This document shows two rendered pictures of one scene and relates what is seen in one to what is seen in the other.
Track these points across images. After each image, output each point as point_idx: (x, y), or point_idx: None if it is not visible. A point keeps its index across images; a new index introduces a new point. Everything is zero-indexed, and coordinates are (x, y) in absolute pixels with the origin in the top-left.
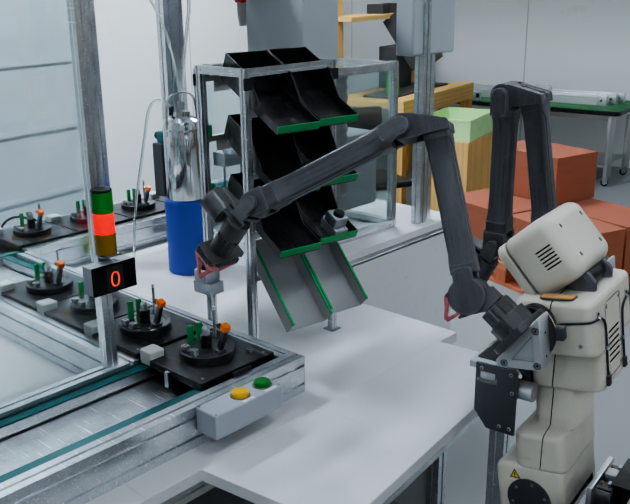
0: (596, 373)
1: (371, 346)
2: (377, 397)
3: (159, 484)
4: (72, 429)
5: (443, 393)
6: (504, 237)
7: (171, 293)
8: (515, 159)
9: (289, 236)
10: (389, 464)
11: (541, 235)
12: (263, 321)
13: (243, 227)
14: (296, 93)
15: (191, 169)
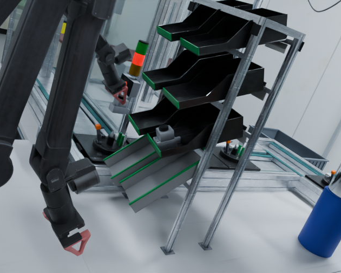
0: None
1: (119, 250)
2: (36, 209)
3: (28, 130)
4: (79, 121)
5: (7, 236)
6: (32, 148)
7: (260, 218)
8: (63, 69)
9: (153, 123)
10: None
11: None
12: (196, 228)
13: (98, 60)
14: (204, 23)
15: None
